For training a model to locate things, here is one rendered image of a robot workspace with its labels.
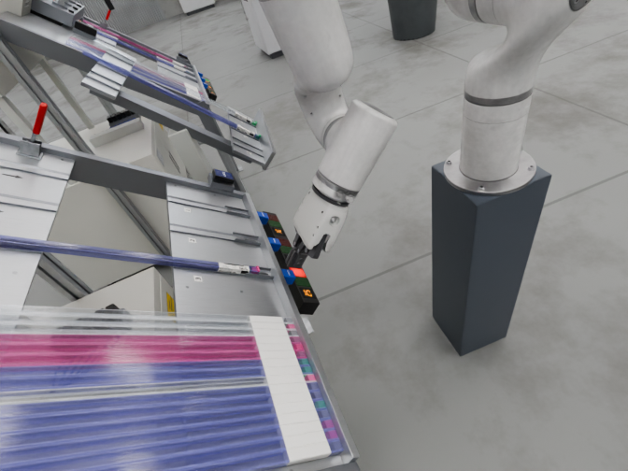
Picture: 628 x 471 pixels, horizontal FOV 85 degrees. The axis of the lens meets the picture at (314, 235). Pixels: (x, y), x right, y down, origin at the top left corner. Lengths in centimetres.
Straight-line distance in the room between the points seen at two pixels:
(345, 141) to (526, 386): 103
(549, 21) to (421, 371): 105
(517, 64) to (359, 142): 30
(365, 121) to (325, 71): 11
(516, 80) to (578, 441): 100
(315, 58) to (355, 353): 111
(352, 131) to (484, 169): 36
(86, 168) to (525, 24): 85
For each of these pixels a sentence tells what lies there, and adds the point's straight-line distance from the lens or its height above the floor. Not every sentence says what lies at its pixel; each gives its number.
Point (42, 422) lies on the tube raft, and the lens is 45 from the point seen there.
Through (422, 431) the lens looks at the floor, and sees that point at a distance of 128.
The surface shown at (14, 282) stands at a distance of 59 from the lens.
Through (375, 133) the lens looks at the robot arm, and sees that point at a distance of 57.
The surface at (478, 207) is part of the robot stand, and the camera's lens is 82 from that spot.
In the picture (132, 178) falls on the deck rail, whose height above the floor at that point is 88.
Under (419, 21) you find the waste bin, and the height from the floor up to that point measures 15.
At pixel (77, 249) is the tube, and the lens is 62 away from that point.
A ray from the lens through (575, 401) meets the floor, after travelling 139.
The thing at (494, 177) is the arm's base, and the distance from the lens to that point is 85.
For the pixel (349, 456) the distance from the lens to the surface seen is 52.
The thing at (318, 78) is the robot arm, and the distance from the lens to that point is 50.
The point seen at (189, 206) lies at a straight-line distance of 82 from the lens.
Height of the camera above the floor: 123
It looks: 43 degrees down
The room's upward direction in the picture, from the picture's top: 19 degrees counter-clockwise
